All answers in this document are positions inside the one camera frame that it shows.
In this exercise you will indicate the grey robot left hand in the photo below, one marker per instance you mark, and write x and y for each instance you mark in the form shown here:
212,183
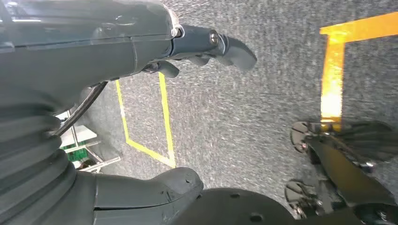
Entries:
77,56

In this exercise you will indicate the thin yellow floor tape square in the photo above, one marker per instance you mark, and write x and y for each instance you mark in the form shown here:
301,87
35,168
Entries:
164,108

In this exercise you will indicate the ribbed grey left arm sleeve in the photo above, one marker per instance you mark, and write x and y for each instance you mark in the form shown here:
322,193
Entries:
25,155

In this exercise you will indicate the white metal frame rack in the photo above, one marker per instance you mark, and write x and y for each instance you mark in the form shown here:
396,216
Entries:
82,133

